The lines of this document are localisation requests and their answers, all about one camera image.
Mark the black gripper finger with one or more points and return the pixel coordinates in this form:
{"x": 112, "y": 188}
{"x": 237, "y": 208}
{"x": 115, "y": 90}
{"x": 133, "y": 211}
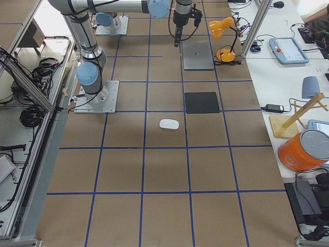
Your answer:
{"x": 176, "y": 37}
{"x": 180, "y": 28}

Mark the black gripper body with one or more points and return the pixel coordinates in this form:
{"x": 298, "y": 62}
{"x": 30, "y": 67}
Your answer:
{"x": 179, "y": 19}

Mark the white computer mouse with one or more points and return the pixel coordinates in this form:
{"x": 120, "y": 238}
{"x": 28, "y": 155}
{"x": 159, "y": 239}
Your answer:
{"x": 170, "y": 124}

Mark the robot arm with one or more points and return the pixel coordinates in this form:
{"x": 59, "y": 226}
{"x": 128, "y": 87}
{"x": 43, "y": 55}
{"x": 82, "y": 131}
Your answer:
{"x": 77, "y": 12}
{"x": 93, "y": 58}

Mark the silver laptop notebook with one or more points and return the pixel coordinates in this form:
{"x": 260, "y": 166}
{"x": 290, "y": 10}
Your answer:
{"x": 197, "y": 55}

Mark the black mousepad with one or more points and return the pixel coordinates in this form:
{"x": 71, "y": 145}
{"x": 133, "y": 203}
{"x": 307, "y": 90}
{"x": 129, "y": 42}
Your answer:
{"x": 201, "y": 103}

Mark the orange desk lamp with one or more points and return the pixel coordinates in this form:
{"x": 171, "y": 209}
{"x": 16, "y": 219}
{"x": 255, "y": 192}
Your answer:
{"x": 217, "y": 29}

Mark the blue teach pendant tablet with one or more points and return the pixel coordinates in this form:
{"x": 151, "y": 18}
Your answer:
{"x": 287, "y": 51}

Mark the black power adapter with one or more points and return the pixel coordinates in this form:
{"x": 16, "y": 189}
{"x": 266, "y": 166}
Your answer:
{"x": 275, "y": 108}

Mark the wooden stand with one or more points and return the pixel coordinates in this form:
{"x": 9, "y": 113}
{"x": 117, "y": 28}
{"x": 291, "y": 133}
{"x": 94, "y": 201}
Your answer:
{"x": 286, "y": 126}

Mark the orange bucket with grey lid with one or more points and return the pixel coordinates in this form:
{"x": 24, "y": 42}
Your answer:
{"x": 304, "y": 151}

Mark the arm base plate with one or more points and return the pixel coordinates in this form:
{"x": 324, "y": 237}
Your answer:
{"x": 117, "y": 28}
{"x": 104, "y": 102}

